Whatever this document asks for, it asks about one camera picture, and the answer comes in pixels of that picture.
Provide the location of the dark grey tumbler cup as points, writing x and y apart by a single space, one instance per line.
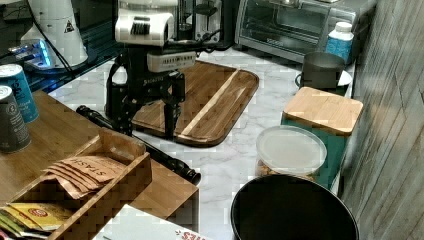
321 70

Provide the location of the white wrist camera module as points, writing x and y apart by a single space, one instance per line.
168 62

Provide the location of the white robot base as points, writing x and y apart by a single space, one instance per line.
55 36

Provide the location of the white bottle with blue label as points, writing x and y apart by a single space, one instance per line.
339 40

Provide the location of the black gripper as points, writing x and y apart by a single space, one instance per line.
131 85

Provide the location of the wooden cutting board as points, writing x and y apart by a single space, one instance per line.
216 96

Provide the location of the clear jar of colourful pasta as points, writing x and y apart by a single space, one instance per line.
289 150

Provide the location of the wooden drawer box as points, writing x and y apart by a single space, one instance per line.
58 132

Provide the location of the brown Stash tea bags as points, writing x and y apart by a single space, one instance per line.
82 175

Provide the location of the green mug with white lid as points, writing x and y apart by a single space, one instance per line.
343 85

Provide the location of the grey cylindrical can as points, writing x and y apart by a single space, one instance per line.
14 135

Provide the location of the black utensil holder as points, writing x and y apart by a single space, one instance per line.
285 207

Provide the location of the stainless steel toaster oven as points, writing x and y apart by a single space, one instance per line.
292 28

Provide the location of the black drawer handle bar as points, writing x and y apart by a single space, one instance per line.
175 165

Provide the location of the teal canister with wooden lid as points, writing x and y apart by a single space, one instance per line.
331 118

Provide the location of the blue cylindrical can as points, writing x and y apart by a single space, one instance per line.
13 76

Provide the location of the yellow tea bags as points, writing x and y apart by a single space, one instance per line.
32 220

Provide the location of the wooden tea bag organizer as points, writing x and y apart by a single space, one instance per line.
93 211

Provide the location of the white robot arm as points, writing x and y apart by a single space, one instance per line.
146 24

